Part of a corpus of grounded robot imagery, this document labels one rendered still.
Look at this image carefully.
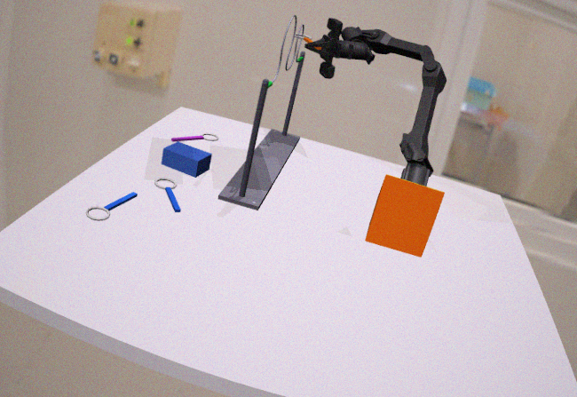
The blue bar with grey loop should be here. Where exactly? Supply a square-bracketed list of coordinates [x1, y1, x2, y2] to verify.
[154, 178, 180, 212]
[86, 192, 138, 220]

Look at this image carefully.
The blue rectangular block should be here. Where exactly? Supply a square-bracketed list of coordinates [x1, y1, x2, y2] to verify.
[161, 141, 211, 178]

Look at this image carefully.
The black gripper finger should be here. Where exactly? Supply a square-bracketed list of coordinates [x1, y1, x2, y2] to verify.
[305, 34, 332, 48]
[304, 46, 329, 61]

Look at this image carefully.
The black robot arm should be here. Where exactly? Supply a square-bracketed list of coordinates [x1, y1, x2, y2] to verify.
[342, 27, 447, 187]

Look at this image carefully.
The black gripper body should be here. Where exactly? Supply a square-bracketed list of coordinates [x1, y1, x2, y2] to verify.
[320, 19, 355, 79]

